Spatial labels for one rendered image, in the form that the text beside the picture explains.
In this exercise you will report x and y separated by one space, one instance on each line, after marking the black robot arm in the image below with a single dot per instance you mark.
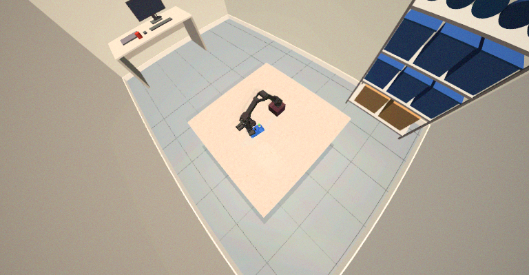
245 118

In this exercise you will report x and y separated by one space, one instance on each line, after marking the blue circuit board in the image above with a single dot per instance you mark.
258 129

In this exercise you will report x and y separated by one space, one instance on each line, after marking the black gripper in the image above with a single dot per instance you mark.
250 130

